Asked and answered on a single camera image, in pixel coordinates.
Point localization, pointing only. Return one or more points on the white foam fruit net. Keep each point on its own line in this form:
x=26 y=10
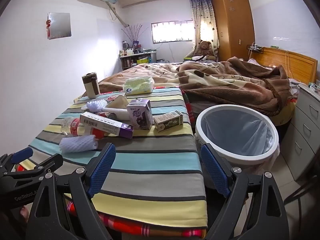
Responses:
x=78 y=143

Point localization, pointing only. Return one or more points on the wall rack with power strip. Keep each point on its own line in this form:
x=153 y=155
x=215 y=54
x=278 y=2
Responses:
x=255 y=48

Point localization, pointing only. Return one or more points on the pink white bedding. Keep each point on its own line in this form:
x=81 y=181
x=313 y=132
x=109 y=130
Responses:
x=253 y=61

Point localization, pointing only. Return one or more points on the long white purple box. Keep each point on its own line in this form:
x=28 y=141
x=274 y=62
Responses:
x=105 y=123

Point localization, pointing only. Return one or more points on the small green carton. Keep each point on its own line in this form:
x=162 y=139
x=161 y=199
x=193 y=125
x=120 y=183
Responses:
x=167 y=121

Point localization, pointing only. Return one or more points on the cluttered wooden shelf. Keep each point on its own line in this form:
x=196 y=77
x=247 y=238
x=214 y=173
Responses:
x=132 y=61

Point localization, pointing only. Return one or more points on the vase of bare branches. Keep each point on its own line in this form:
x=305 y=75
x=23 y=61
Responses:
x=133 y=33

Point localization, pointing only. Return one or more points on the clear bin liner bag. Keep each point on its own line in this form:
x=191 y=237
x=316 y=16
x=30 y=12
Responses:
x=237 y=130

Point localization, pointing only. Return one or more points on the row of medicine boxes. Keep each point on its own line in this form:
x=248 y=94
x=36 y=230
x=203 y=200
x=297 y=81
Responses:
x=314 y=86

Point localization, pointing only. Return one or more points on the black metal chair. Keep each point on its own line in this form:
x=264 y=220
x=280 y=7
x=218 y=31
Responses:
x=299 y=205

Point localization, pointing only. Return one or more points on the wooden wardrobe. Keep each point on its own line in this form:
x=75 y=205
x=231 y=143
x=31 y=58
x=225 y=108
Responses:
x=232 y=22

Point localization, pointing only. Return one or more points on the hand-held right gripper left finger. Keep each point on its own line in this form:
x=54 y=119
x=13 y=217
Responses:
x=102 y=170

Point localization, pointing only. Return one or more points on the clear bottle red label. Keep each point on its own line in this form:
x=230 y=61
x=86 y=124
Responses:
x=75 y=127

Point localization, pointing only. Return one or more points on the square wall mirror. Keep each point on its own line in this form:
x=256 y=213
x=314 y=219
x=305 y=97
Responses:
x=60 y=26

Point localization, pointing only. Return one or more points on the red hanging ornament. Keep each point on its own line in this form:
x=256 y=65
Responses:
x=48 y=26

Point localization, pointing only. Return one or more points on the brown white thermos cup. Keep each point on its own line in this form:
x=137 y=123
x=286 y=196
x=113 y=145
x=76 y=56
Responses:
x=91 y=86

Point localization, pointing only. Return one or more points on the brown teddy bear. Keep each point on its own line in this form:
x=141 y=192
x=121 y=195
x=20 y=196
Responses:
x=205 y=48

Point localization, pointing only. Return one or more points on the person's left hand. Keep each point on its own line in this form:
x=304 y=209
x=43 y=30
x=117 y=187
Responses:
x=24 y=213

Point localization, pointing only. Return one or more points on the brown beige fleece blanket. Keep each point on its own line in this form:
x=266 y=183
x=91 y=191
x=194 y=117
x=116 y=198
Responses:
x=212 y=80

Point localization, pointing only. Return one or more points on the wooden headboard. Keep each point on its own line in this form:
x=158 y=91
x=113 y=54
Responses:
x=295 y=62

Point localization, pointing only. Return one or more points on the white round trash bin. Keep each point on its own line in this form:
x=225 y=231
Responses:
x=250 y=160

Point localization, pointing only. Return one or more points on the pile of clothes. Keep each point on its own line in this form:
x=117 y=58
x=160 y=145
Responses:
x=200 y=58

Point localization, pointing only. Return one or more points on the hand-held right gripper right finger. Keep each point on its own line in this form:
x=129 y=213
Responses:
x=215 y=170

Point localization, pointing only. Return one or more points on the purple milk carton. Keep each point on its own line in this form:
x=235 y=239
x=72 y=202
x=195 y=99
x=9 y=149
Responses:
x=138 y=116

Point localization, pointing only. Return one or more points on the patterned curtain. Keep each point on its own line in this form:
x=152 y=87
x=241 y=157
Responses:
x=205 y=17

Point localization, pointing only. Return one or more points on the printed paper carton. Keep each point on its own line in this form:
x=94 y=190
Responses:
x=118 y=103

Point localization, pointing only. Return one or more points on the window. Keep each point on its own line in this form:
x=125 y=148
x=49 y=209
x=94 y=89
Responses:
x=172 y=31

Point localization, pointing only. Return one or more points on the grey drawer cabinet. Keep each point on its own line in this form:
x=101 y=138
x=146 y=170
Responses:
x=305 y=130

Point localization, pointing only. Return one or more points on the green tissue pack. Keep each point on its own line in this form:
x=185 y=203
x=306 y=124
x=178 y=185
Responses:
x=138 y=86

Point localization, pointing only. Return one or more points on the air conditioner pipe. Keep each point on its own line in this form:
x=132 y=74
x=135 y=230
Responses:
x=116 y=15

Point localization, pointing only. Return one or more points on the striped table cloth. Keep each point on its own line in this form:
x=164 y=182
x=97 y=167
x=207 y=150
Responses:
x=155 y=160

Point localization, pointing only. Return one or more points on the grey metal container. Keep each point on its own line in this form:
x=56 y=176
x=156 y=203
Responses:
x=153 y=57

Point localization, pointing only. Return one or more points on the bed with yellow sheet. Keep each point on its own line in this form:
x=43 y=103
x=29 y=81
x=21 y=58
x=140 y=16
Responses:
x=287 y=111

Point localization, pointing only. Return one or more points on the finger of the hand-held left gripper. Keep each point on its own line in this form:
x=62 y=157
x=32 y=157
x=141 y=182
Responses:
x=50 y=161
x=22 y=154

